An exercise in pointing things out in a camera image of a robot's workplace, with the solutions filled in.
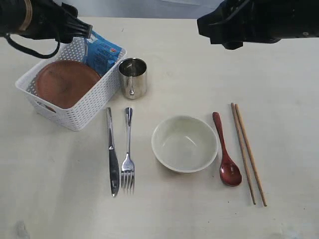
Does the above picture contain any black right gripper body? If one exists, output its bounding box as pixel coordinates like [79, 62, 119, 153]
[197, 0, 319, 50]

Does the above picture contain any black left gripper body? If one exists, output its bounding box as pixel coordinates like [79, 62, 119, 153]
[29, 0, 93, 43]

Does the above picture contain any blue snack packet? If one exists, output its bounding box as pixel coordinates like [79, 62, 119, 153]
[83, 31, 122, 76]

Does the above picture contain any brown round plate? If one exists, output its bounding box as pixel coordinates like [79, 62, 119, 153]
[35, 60, 101, 109]

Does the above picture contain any wooden chopstick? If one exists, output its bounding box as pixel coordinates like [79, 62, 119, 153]
[231, 103, 256, 205]
[235, 104, 267, 207]

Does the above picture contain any shiny steel cup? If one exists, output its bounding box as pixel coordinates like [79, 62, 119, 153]
[118, 58, 148, 100]

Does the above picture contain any white ceramic bowl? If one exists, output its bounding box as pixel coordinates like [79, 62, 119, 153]
[151, 115, 218, 173]

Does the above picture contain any red-brown wooden spoon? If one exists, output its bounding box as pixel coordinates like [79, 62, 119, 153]
[212, 112, 242, 187]

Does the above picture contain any steel spoon long handle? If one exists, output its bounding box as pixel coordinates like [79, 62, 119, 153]
[121, 107, 135, 194]

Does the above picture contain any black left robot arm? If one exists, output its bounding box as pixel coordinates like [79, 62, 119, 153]
[0, 0, 93, 43]

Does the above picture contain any white curtain backdrop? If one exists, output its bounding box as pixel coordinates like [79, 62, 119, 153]
[66, 0, 221, 19]

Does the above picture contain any white perforated plastic basket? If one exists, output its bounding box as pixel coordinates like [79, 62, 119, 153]
[15, 37, 127, 131]

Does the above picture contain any black cable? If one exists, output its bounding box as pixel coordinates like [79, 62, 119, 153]
[3, 33, 60, 59]

